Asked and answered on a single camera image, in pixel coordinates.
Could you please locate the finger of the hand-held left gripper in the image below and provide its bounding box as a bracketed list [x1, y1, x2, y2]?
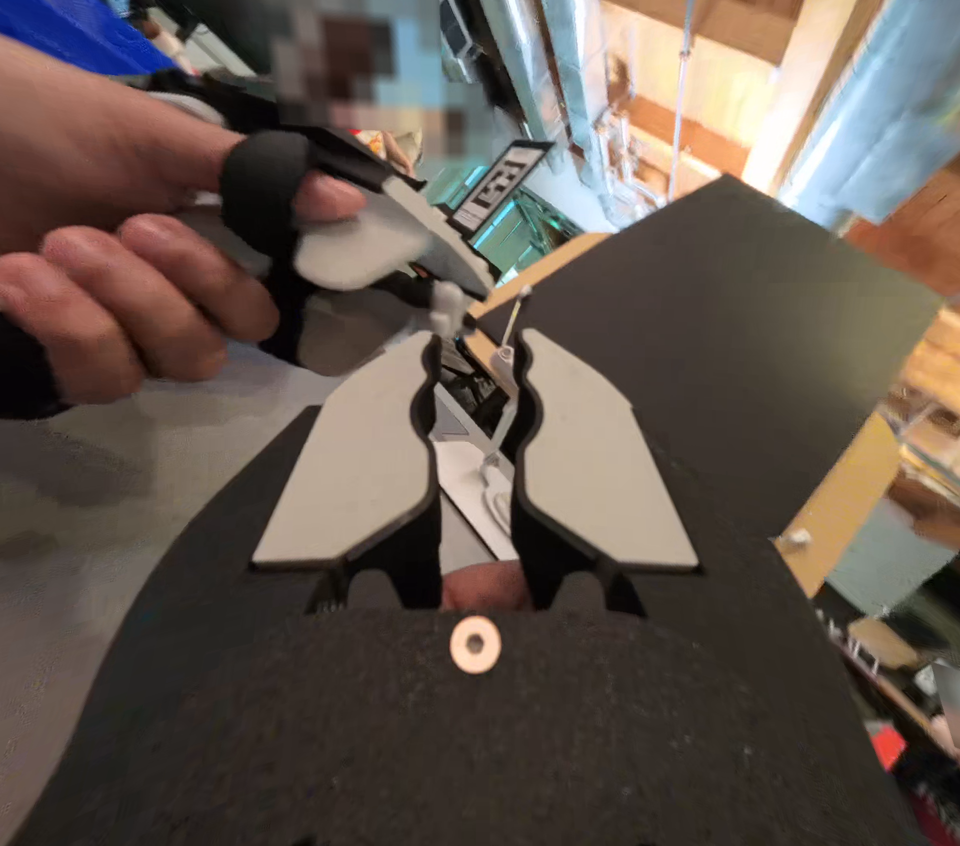
[296, 282, 451, 379]
[294, 174, 498, 303]

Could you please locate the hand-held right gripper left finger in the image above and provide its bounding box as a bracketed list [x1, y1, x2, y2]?
[251, 330, 441, 571]

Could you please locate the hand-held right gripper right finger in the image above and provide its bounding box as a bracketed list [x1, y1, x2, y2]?
[510, 327, 702, 572]

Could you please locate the framed black-white marker sign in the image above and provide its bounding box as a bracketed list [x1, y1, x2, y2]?
[448, 139, 558, 238]

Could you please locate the white air vent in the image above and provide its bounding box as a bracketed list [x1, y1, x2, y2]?
[437, 0, 483, 67]

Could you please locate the wood-framed black board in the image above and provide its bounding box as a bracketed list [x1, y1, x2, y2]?
[463, 174, 945, 599]

